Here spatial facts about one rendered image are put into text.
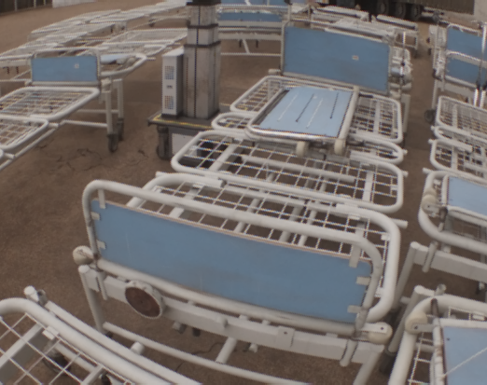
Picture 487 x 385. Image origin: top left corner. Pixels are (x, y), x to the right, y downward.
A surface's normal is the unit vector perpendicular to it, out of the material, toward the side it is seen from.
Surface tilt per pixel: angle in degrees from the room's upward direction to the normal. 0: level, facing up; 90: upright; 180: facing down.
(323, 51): 91
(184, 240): 90
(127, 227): 90
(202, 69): 90
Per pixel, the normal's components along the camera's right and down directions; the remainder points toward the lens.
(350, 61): -0.33, 0.48
